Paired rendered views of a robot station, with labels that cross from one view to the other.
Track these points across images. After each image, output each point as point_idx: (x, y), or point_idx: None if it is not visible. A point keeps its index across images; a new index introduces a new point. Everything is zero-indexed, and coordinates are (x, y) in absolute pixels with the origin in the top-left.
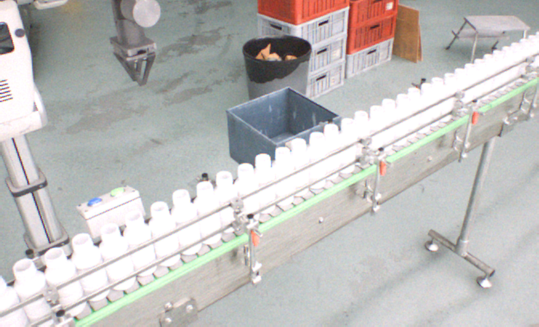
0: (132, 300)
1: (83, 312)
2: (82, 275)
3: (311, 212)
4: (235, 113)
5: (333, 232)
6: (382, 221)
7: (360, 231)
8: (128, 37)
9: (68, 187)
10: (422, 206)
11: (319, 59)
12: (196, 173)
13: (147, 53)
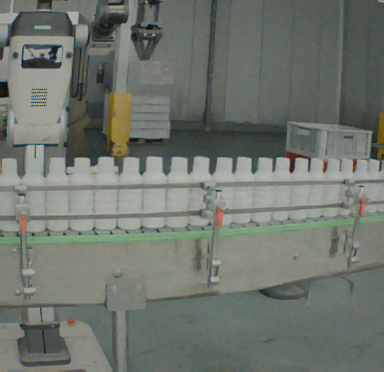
0: (84, 240)
1: (40, 233)
2: (48, 186)
3: (287, 240)
4: None
5: (307, 279)
6: (367, 365)
7: (343, 370)
8: (144, 17)
9: None
10: None
11: None
12: (192, 308)
13: (156, 32)
